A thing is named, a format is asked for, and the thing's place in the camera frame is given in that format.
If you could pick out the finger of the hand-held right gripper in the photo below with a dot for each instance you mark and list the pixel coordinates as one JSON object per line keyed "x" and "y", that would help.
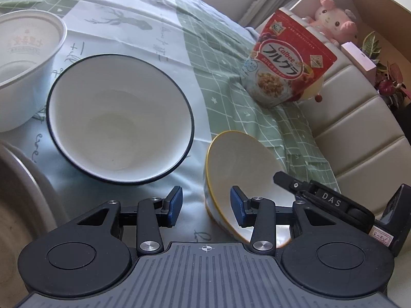
{"x": 330, "y": 199}

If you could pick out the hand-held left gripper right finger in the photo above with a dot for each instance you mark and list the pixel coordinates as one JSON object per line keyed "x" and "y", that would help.
{"x": 236, "y": 203}

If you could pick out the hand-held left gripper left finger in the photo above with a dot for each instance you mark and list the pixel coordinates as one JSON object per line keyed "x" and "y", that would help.
{"x": 176, "y": 203}

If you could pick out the yellow-rimmed bowl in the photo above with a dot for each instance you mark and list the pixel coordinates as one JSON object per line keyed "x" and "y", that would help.
{"x": 237, "y": 163}

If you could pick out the black-rimmed white bowl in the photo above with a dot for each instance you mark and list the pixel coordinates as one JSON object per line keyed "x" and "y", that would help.
{"x": 118, "y": 118}

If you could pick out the grey plate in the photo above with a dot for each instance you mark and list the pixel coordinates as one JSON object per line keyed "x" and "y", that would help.
{"x": 19, "y": 215}

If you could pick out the white paper bowl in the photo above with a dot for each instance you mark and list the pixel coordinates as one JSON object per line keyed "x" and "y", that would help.
{"x": 29, "y": 70}

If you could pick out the beige padded sofa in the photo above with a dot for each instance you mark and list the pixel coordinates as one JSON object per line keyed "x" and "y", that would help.
{"x": 353, "y": 128}

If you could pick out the red-leaved potted plant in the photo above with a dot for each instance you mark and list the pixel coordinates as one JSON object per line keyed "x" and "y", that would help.
{"x": 393, "y": 83}

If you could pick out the pale pink box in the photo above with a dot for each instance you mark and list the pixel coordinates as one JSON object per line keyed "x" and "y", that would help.
{"x": 359, "y": 59}

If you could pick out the red cereal bag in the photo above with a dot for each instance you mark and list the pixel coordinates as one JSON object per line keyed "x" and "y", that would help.
{"x": 289, "y": 54}

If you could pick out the green potted plant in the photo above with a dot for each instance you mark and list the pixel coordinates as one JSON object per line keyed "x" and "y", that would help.
{"x": 372, "y": 46}

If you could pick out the green printed tablecloth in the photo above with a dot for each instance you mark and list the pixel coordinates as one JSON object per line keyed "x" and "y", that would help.
{"x": 144, "y": 29}

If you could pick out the pink plush toy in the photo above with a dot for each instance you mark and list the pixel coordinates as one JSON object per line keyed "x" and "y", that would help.
{"x": 334, "y": 19}

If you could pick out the white pleated curtain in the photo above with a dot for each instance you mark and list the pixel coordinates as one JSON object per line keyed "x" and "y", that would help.
{"x": 269, "y": 0}

